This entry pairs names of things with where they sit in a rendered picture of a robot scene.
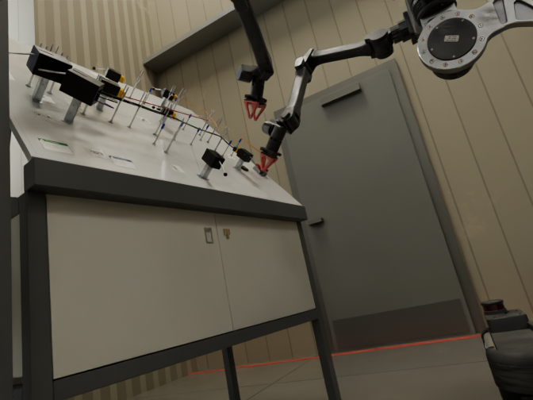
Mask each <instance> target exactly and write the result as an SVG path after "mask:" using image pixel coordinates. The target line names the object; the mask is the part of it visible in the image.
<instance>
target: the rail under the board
mask: <svg viewBox="0 0 533 400"><path fill-rule="evenodd" d="M26 191H35V192H42V193H45V194H52V195H59V196H67V197H74V198H87V199H94V200H102V201H109V202H123V203H130V204H137V205H145V206H158V207H166V208H173V209H181V210H194V211H201V212H209V213H222V214H230V215H237V216H245V217H258V218H266V219H273V220H280V221H294V222H296V221H299V222H301V221H305V220H308V218H307V213H306V210H305V207H304V206H298V205H294V204H289V203H284V202H276V201H271V200H267V199H262V198H255V197H250V196H246V195H241V194H233V193H228V192H223V191H219V190H211V189H206V188H202V187H194V186H190V185H185V184H181V183H173V182H168V181H163V180H158V179H150V178H146V177H141V176H137V175H129V174H125V173H120V172H115V171H107V170H102V169H98V168H93V167H85V166H81V165H76V164H72V163H64V162H59V161H54V160H46V159H42V158H37V157H33V158H32V159H31V160H30V161H29V162H28V163H26V164H25V165H24V192H26Z"/></svg>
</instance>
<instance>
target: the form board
mask: <svg viewBox="0 0 533 400"><path fill-rule="evenodd" d="M32 48H33V47H32V46H29V45H27V44H24V43H21V42H20V41H17V40H14V39H12V38H9V52H24V53H30V52H31V50H32ZM28 58H29V55H19V54H9V71H10V73H11V74H12V76H13V77H14V78H15V80H16V81H14V80H12V79H9V81H10V129H11V131H12V133H13V135H14V136H15V138H16V140H17V142H18V143H19V145H20V147H21V149H22V151H23V153H24V154H25V157H26V158H27V160H28V161H30V160H31V159H32V158H33V157H37V158H42V159H46V160H54V161H59V162H64V163H72V164H76V165H81V166H85V167H93V168H98V169H102V170H107V171H115V172H120V173H125V174H129V175H137V176H141V177H146V178H150V179H158V180H163V181H168V182H173V183H181V184H185V185H190V186H194V187H202V188H206V189H211V190H219V191H223V192H228V193H233V194H241V195H246V196H250V197H255V198H262V199H267V200H271V201H276V202H284V203H289V204H294V205H298V206H302V204H300V203H299V202H298V201H297V200H296V199H294V198H293V197H292V196H291V195H290V194H288V193H287V192H286V191H285V190H283V189H282V188H281V187H280V186H279V185H278V184H277V183H276V182H275V181H274V180H272V179H271V178H270V177H269V176H268V175H267V176H264V175H260V174H258V173H257V172H256V171H255V170H254V169H253V167H254V166H255V165H254V164H253V163H252V162H251V161H250V163H247V162H244V163H243V165H244V166H245V167H246V168H248V170H249V171H244V170H243V169H242V170H236V169H235V168H234V167H235V166H236V164H237V162H238V160H239V159H240V158H239V157H238V156H236V154H237V153H235V152H234V153H233V148H232V147H231V146H228V149H227V151H226V152H225V153H226V154H229V155H231V154H232V153H233V154H232V156H233V157H234V158H235V159H236V160H234V159H231V158H229V157H228V156H227V155H226V154H224V157H223V156H222V157H223V158H224V159H225V161H224V163H223V164H222V166H223V169H224V171H225V172H226V173H227V174H228V175H227V176H224V172H223V170H222V168H220V170H218V169H215V168H213V169H212V170H211V172H210V173H209V176H208V178H209V180H208V179H201V178H199V177H198V176H197V174H199V175H200V174H201V172H202V170H203V168H204V166H205V165H206V163H205V162H204V161H203V160H202V159H201V158H202V156H203V155H204V153H205V150H206V149H207V148H209V149H212V150H215V148H216V146H217V145H218V143H219V141H220V137H218V136H215V135H212V137H211V138H210V136H211V134H210V133H205V134H204V136H203V137H202V135H203V133H204V131H202V132H201V130H200V131H199V132H198V133H197V129H195V128H194V127H191V126H189V125H186V127H185V128H184V126H185V124H183V126H182V127H181V128H180V130H179V132H178V135H177V136H176V138H175V140H173V142H172V144H171V146H170V148H169V150H168V154H166V153H165V152H164V151H166V150H167V148H168V146H169V144H170V142H171V140H172V138H173V136H174V135H175V132H177V130H178V127H179V126H180V124H181V122H178V121H175V120H174V121H173V120H171V119H170V118H169V117H168V118H167V120H166V122H165V126H164V128H163V129H162V131H161V133H160V134H159V137H158V139H157V141H156V142H155V139H156V137H157V136H155V135H153V133H155V132H156V130H157V128H158V127H159V124H160V123H159V120H160V118H161V117H162V115H161V114H158V113H154V112H151V111H149V110H146V109H143V108H141V107H140V108H139V110H138V113H137V115H136V117H135V119H134V121H133V123H132V125H131V129H130V128H128V127H127V126H129V125H130V123H131V121H132V119H133V117H134V115H135V113H136V110H137V108H138V106H134V105H131V104H128V103H126V102H121V104H120V105H119V108H118V110H117V112H116V114H115V116H114V118H113V124H111V123H109V122H108V121H109V120H111V118H112V116H113V114H114V112H115V109H116V108H117V105H118V103H119V100H118V103H115V102H111V101H108V100H106V101H105V103H106V104H108V105H110V106H112V107H114V109H113V108H110V107H108V106H105V105H104V106H103V108H102V110H103V112H102V111H100V110H96V108H95V105H94V104H93V105H92V106H88V107H87V108H86V112H85V115H86V116H83V115H81V112H83V111H84V110H82V109H80V108H78V111H77V113H76V115H75V118H74V122H73V123H71V124H70V125H69V124H68V123H66V122H64V121H62V120H63V119H64V118H65V116H66V113H67V111H68V108H69V104H68V103H67V101H66V100H69V101H72V99H73V98H72V97H71V96H69V95H67V94H65V93H63V92H62V91H60V90H59V88H60V86H61V85H59V84H58V83H55V84H54V86H53V88H52V94H48V93H47V91H49V90H50V88H51V86H52V83H53V81H51V80H49V82H48V85H47V87H46V90H45V92H44V95H45V96H48V97H51V98H52V99H53V101H54V102H55V104H54V103H51V102H46V101H44V100H41V102H42V103H43V105H42V104H40V103H37V102H34V101H33V100H32V98H31V97H30V95H33V92H34V90H35V87H36V84H37V82H38V79H39V78H40V76H37V75H34V76H33V80H32V82H31V84H30V85H31V87H27V86H26V85H25V84H28V83H29V80H30V78H31V75H32V73H31V71H30V70H29V69H28V67H27V66H26V63H27V61H28ZM65 99H66V100H65ZM33 110H35V111H38V112H41V113H46V114H50V115H52V117H53V118H54V120H55V121H56V123H55V122H51V121H45V120H43V119H39V118H37V116H36V115H35V113H34V112H33ZM174 110H175V111H176V110H178V111H182V112H181V113H178V112H175V111H174V112H175V113H176V115H175V117H176V118H177V119H179V120H181V121H182V119H183V118H185V119H184V122H187V120H188V118H189V115H186V114H191V113H192V116H194V117H192V116H191V117H190V119H189V120H188V122H187V123H188V124H190V125H193V126H195V127H198V128H201V129H202V128H203V126H204V125H205V122H204V121H203V120H202V119H200V118H197V117H199V116H198V115H195V113H194V112H193V111H192V110H188V109H186V108H184V107H181V106H178V105H177V106H176V107H175V109H174ZM183 112H185V113H186V114H183ZM137 116H139V117H143V118H146V119H147V120H148V121H150V122H151V124H149V123H147V122H144V121H141V120H140V119H139V118H138V117H137ZM183 128H184V130H185V131H183V130H182V129H183ZM200 132H201V135H200V136H199V135H198V134H199V133H200ZM196 133H197V136H196V137H195V135H196ZM37 137H39V138H43V139H47V140H53V141H58V142H61V143H65V144H68V146H69V147H70V148H71V150H72V151H73V153H74V154H75V156H74V155H69V154H65V153H61V152H53V151H49V150H44V149H43V147H42V146H41V144H40V142H39V141H38V139H37ZM194 137H195V139H194V141H193V143H192V146H191V145H189V144H190V143H191V142H192V140H193V138H194ZM201 137H202V139H201ZM209 138H210V140H209ZM200 139H201V141H200ZM207 140H209V143H207V142H206V141H207ZM153 142H155V144H156V145H153V144H152V143H153ZM85 147H88V148H95V149H98V150H102V151H103V152H104V153H105V155H106V156H107V157H108V155H110V156H116V157H120V158H124V159H127V160H131V161H132V162H133V163H134V164H135V165H136V167H137V168H138V169H139V171H138V170H133V169H129V168H125V167H118V166H116V165H115V164H114V163H113V161H112V160H111V159H110V158H109V157H108V159H103V158H100V157H96V156H92V155H91V154H90V153H89V152H88V151H87V149H86V148H85ZM167 163H170V164H174V165H178V166H180V168H181V169H182V170H183V171H184V172H185V173H182V172H178V171H174V170H173V169H172V168H171V167H170V166H169V165H168V164H167Z"/></svg>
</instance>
